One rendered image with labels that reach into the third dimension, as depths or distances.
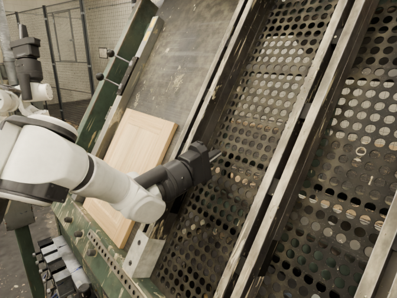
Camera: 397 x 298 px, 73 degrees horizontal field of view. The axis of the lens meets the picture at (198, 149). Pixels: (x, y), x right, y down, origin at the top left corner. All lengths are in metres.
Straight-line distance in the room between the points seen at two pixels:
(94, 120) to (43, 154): 1.11
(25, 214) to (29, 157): 1.11
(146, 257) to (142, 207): 0.33
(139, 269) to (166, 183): 0.34
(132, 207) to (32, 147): 0.22
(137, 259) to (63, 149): 0.50
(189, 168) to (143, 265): 0.35
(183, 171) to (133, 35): 1.10
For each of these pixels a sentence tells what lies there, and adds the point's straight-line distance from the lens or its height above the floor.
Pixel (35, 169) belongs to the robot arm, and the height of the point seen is 1.38.
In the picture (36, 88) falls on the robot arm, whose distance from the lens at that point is 1.22.
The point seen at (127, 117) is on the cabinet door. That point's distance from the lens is 1.25.
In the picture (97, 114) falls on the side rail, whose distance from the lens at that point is 1.56.
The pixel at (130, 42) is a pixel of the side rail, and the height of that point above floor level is 1.59.
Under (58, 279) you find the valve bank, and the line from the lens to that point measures 1.20.
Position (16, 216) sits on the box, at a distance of 1.55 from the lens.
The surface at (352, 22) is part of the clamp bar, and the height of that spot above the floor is 1.60.
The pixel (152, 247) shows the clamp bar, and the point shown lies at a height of 0.99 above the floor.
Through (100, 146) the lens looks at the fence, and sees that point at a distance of 1.33.
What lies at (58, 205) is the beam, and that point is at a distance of 1.50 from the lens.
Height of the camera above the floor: 1.54
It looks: 20 degrees down
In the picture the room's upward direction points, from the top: straight up
